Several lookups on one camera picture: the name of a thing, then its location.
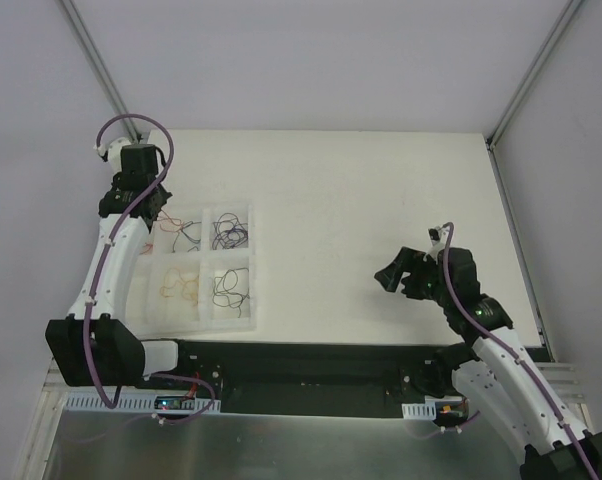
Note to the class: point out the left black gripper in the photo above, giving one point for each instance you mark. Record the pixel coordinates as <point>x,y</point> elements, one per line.
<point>157,201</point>

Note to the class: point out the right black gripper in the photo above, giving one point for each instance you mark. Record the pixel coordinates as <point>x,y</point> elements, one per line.
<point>412,279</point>

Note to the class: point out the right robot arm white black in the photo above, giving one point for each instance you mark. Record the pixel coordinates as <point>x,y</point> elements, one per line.
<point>492,369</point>

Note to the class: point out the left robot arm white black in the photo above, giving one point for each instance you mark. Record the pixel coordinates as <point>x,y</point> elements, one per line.
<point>93,336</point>

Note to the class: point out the white compartment tray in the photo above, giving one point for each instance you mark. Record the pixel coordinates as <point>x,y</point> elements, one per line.
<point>195,273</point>

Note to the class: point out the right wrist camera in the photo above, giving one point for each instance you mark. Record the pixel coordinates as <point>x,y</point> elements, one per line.
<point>438,238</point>

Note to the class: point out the right white cable duct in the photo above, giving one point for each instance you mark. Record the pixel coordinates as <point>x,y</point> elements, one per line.
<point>419,411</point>

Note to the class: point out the white cable duct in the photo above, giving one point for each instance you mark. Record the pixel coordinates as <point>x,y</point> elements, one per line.
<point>143,403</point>
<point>419,411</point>

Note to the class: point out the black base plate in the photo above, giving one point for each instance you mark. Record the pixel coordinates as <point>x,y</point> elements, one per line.
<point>311,379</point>

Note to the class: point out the left white cable duct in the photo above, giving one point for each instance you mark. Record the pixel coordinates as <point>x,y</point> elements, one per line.
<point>143,403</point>

